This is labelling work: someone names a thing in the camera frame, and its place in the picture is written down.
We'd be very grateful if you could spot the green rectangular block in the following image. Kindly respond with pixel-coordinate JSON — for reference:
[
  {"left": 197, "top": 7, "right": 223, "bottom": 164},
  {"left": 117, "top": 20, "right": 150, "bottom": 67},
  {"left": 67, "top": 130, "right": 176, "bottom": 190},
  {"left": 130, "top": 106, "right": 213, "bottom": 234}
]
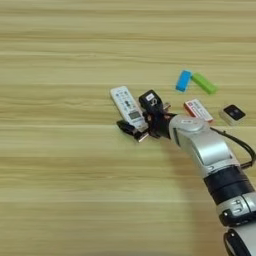
[{"left": 190, "top": 72, "right": 219, "bottom": 95}]

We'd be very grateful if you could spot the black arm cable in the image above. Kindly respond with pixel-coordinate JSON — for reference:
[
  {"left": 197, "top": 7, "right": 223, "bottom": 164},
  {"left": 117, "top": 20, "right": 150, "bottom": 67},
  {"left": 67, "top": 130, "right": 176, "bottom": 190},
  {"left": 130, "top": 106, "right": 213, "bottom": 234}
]
[{"left": 209, "top": 126, "right": 256, "bottom": 169}]

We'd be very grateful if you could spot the white box with black top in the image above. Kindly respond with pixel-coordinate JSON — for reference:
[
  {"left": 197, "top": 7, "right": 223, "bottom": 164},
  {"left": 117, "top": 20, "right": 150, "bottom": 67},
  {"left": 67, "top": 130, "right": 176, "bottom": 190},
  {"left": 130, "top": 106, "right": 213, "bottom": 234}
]
[{"left": 218, "top": 104, "right": 248, "bottom": 127}]

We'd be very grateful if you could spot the red and white card box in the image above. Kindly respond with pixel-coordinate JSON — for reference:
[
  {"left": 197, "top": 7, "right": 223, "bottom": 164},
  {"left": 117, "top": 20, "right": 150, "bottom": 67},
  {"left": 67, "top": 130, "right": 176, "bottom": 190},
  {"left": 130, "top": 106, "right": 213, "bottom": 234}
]
[{"left": 183, "top": 98, "right": 214, "bottom": 124}]

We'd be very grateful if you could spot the blue rectangular block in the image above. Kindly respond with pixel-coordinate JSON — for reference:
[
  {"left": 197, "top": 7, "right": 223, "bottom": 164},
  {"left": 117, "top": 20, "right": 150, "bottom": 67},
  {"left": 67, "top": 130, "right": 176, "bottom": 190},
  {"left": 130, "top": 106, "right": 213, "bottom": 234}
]
[{"left": 175, "top": 69, "right": 193, "bottom": 93}]

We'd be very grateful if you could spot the small black box white label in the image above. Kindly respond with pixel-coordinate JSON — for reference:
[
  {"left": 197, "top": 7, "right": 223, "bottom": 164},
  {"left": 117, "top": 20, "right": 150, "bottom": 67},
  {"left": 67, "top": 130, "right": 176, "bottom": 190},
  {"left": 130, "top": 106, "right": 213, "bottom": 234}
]
[{"left": 138, "top": 89, "right": 164, "bottom": 113}]

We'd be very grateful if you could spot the white remote control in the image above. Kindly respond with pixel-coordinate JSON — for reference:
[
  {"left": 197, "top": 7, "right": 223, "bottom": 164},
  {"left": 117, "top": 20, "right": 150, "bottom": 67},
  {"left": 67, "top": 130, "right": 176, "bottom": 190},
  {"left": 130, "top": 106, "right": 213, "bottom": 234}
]
[{"left": 109, "top": 85, "right": 149, "bottom": 133}]

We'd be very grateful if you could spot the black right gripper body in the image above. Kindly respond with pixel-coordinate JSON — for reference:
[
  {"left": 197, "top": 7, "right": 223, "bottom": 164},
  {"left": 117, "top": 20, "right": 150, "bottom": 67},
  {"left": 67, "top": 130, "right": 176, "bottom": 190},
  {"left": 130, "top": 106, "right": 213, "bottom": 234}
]
[{"left": 143, "top": 105, "right": 177, "bottom": 139}]

